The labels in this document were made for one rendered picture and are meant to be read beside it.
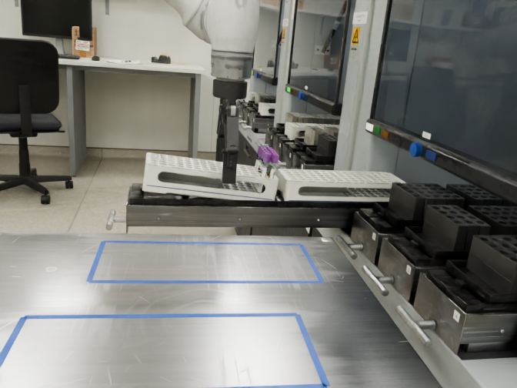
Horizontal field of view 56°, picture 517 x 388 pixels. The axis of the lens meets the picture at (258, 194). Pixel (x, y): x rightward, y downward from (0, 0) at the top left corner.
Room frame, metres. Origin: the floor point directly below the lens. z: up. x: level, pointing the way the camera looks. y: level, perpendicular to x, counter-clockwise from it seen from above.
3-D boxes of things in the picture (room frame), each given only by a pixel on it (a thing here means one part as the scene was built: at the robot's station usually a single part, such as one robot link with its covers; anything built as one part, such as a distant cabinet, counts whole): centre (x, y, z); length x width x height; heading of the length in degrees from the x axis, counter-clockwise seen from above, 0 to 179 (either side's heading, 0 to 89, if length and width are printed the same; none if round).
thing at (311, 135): (1.71, -0.17, 0.85); 0.12 x 0.02 x 0.06; 13
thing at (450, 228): (0.87, -0.35, 0.85); 0.12 x 0.02 x 0.06; 12
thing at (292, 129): (1.88, -0.24, 0.83); 0.30 x 0.10 x 0.06; 102
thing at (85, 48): (4.20, 1.54, 1.02); 0.22 x 0.17 x 0.24; 12
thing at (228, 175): (1.02, 0.07, 0.89); 0.03 x 0.01 x 0.07; 102
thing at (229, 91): (1.09, 0.08, 1.03); 0.08 x 0.07 x 0.09; 12
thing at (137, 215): (1.11, -0.02, 0.78); 0.73 x 0.14 x 0.09; 102
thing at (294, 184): (1.15, -0.20, 0.83); 0.30 x 0.10 x 0.06; 102
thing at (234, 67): (1.09, 0.08, 1.10); 0.09 x 0.09 x 0.06
